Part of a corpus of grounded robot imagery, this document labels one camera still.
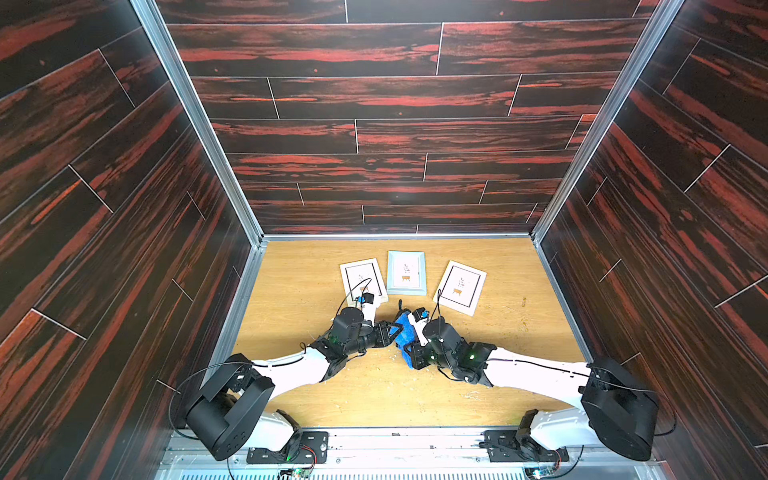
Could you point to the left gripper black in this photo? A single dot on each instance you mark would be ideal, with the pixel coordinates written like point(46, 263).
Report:
point(382, 338)

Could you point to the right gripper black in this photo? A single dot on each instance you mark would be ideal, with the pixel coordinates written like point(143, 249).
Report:
point(420, 352)

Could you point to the blue microfiber cloth black trim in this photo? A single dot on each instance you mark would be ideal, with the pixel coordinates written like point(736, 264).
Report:
point(405, 337)

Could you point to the white picture frame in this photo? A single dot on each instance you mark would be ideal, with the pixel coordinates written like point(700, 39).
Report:
point(363, 276)

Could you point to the white picture frame deer print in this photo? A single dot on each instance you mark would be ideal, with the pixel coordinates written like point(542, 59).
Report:
point(460, 288)

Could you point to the grey-green picture frame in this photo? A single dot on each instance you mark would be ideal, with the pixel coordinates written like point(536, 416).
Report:
point(406, 273)

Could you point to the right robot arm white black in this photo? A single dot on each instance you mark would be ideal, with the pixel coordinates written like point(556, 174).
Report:
point(606, 405)

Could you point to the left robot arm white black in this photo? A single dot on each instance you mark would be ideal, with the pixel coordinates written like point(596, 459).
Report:
point(224, 412)

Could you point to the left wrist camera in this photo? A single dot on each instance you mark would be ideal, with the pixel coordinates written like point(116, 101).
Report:
point(368, 303)

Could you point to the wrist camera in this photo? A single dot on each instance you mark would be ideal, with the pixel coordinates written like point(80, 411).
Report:
point(418, 319)
point(368, 303)

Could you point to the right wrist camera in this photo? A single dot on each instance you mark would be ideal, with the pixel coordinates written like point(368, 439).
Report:
point(418, 319)

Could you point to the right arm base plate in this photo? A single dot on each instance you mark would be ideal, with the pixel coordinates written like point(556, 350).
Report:
point(505, 446)

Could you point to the aluminium front rail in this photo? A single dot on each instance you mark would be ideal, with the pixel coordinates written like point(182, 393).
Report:
point(402, 453)

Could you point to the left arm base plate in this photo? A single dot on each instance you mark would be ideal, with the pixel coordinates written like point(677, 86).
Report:
point(294, 447)

